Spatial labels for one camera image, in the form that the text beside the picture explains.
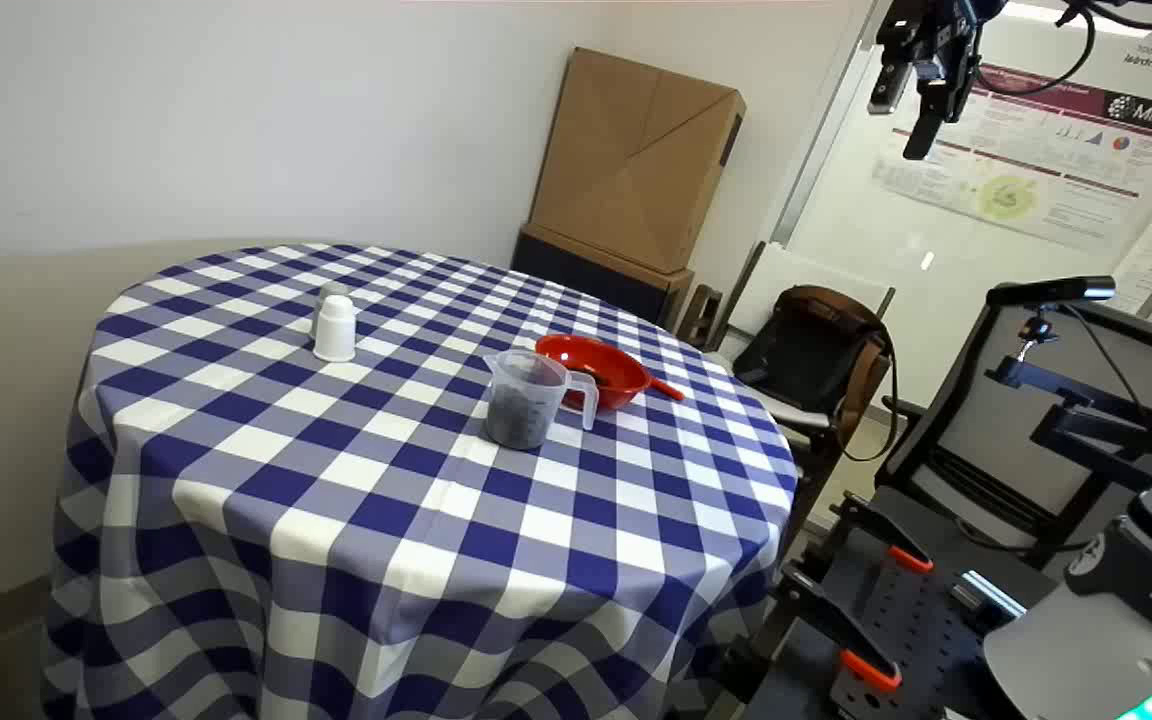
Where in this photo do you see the black bag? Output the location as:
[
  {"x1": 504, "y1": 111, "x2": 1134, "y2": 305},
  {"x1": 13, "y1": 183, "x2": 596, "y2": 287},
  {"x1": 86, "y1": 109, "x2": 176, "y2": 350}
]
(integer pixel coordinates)
[{"x1": 733, "y1": 282, "x2": 886, "y2": 414}]

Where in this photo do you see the red plastic bowl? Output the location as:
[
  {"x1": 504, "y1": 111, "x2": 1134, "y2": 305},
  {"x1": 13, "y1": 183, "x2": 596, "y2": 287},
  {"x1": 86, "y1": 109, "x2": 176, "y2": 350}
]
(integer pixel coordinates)
[{"x1": 533, "y1": 333, "x2": 660, "y2": 410}]

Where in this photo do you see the black mesh office chair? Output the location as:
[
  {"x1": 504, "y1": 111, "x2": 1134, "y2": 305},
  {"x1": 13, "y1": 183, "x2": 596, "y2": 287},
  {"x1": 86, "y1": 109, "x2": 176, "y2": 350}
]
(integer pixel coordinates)
[{"x1": 871, "y1": 295, "x2": 1152, "y2": 563}]

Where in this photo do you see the brown wooden chair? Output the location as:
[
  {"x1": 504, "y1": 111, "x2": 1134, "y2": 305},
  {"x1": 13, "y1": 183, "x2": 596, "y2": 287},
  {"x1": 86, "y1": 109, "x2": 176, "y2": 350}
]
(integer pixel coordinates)
[{"x1": 719, "y1": 281, "x2": 900, "y2": 534}]

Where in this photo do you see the blue black camera stand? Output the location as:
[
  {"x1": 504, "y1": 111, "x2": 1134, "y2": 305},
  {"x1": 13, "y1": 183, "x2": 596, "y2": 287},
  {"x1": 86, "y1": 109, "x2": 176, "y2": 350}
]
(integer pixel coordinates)
[{"x1": 987, "y1": 312, "x2": 1152, "y2": 472}]

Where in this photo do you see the large glass whiteboard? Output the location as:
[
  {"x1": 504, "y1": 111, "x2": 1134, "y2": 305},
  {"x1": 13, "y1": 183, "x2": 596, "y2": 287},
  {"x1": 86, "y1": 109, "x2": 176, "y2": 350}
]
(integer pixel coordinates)
[{"x1": 770, "y1": 0, "x2": 1152, "y2": 402}]

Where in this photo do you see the black stereo camera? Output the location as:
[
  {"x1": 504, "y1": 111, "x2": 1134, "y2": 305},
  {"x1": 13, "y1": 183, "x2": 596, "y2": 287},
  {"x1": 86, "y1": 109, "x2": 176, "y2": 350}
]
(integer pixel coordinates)
[{"x1": 985, "y1": 270, "x2": 1120, "y2": 312}]

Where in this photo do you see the blue white checkered tablecloth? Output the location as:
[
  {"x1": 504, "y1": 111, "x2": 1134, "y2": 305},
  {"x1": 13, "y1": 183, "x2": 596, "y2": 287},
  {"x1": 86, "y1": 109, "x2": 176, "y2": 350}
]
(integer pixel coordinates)
[{"x1": 38, "y1": 237, "x2": 806, "y2": 720}]

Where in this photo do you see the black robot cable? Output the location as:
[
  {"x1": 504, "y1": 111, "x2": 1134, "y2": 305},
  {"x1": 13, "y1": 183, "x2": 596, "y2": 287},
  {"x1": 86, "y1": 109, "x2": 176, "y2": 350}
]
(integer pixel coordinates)
[{"x1": 973, "y1": 0, "x2": 1152, "y2": 98}]

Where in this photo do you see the large brown cardboard box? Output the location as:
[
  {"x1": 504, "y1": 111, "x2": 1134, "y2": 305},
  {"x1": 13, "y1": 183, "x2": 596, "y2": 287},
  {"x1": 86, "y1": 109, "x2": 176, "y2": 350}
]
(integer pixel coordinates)
[{"x1": 524, "y1": 43, "x2": 748, "y2": 281}]

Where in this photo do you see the red cylindrical object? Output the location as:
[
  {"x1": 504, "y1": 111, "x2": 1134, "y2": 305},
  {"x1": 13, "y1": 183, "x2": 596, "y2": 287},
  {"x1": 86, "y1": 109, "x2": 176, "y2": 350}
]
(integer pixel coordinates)
[{"x1": 626, "y1": 367, "x2": 692, "y2": 409}]

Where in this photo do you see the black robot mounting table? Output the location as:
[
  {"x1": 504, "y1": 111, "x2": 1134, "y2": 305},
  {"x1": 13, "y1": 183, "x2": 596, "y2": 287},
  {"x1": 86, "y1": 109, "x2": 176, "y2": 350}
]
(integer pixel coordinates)
[{"x1": 733, "y1": 484, "x2": 1071, "y2": 720}]

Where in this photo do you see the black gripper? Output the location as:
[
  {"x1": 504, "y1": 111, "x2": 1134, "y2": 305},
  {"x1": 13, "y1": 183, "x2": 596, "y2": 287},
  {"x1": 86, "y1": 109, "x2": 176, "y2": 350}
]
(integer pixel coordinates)
[{"x1": 866, "y1": 0, "x2": 993, "y2": 164}]

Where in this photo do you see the wall poster with magenta header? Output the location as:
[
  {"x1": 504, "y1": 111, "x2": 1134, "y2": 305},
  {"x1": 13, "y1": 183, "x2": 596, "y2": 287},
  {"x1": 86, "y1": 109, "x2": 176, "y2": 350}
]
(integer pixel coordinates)
[{"x1": 886, "y1": 56, "x2": 1152, "y2": 257}]

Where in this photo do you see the black clamp with orange handle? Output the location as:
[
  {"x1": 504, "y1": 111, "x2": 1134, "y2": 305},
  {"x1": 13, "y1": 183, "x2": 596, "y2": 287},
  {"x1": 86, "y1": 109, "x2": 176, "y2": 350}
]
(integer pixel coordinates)
[
  {"x1": 826, "y1": 492, "x2": 941, "y2": 578},
  {"x1": 779, "y1": 563, "x2": 906, "y2": 699}
]

